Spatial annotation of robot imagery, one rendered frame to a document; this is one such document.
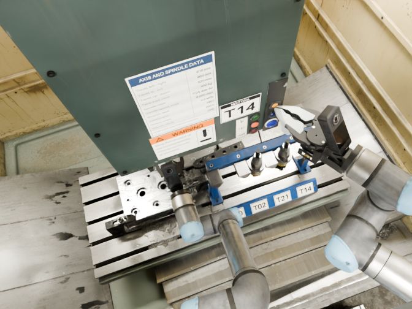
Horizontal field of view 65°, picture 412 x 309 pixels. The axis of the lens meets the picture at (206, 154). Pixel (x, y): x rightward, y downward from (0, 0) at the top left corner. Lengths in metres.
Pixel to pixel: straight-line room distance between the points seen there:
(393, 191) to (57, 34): 0.66
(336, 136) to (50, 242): 1.52
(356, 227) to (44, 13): 0.70
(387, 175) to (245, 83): 0.35
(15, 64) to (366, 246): 1.74
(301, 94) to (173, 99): 1.41
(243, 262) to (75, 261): 1.07
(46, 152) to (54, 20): 1.84
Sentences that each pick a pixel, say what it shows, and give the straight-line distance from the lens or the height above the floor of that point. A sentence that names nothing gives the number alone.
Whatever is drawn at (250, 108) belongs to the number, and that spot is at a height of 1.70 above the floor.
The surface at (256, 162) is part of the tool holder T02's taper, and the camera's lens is 1.18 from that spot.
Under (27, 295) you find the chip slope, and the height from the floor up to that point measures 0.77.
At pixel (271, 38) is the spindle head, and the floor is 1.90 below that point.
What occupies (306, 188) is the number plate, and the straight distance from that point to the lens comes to 1.53.
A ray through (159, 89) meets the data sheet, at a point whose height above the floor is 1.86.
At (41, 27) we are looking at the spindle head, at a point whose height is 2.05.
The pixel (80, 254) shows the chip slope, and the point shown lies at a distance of 1.86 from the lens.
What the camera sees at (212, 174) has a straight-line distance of 1.22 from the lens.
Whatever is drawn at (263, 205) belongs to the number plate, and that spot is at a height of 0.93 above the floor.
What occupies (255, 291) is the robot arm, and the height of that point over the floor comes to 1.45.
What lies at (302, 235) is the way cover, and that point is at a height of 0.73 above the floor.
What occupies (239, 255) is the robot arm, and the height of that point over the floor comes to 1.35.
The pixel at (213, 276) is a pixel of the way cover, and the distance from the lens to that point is 1.61.
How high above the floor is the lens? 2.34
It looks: 63 degrees down
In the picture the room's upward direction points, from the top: 10 degrees counter-clockwise
